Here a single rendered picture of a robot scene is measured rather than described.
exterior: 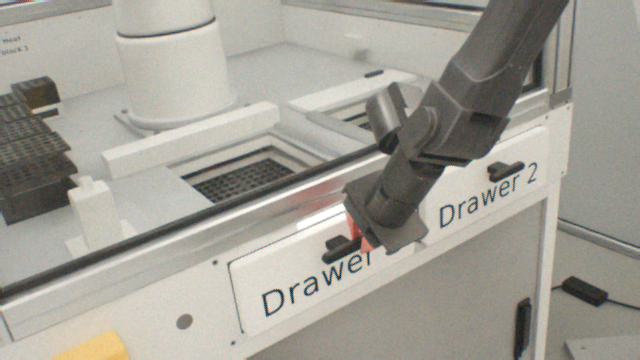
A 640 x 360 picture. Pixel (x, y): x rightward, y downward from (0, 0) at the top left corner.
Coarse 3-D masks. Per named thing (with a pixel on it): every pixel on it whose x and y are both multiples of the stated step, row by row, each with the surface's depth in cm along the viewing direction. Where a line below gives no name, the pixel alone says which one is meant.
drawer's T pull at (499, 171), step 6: (498, 162) 93; (516, 162) 92; (522, 162) 92; (492, 168) 92; (498, 168) 91; (504, 168) 91; (510, 168) 91; (516, 168) 92; (522, 168) 92; (492, 174) 90; (498, 174) 90; (504, 174) 90; (510, 174) 91; (492, 180) 90; (498, 180) 90
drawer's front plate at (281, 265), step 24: (336, 216) 80; (288, 240) 76; (312, 240) 77; (240, 264) 72; (264, 264) 73; (288, 264) 76; (312, 264) 78; (336, 264) 81; (360, 264) 83; (384, 264) 86; (240, 288) 73; (264, 288) 75; (288, 288) 77; (312, 288) 80; (336, 288) 82; (240, 312) 75; (264, 312) 76; (288, 312) 78
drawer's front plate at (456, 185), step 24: (504, 144) 95; (528, 144) 98; (456, 168) 89; (480, 168) 92; (528, 168) 100; (432, 192) 87; (456, 192) 91; (480, 192) 94; (504, 192) 98; (528, 192) 102; (432, 216) 89; (456, 216) 93; (480, 216) 96; (432, 240) 91
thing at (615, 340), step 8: (616, 336) 177; (624, 336) 177; (632, 336) 177; (568, 344) 177; (576, 344) 176; (584, 344) 176; (592, 344) 175; (600, 344) 175; (608, 344) 174; (616, 344) 174; (624, 344) 174; (632, 344) 173; (568, 352) 176; (576, 352) 173; (584, 352) 173; (592, 352) 172; (600, 352) 172; (608, 352) 171; (616, 352) 171; (624, 352) 170; (632, 352) 170
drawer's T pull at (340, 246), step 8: (328, 240) 78; (336, 240) 78; (344, 240) 78; (352, 240) 77; (360, 240) 77; (328, 248) 78; (336, 248) 76; (344, 248) 76; (352, 248) 76; (328, 256) 75; (336, 256) 75; (344, 256) 76; (328, 264) 75
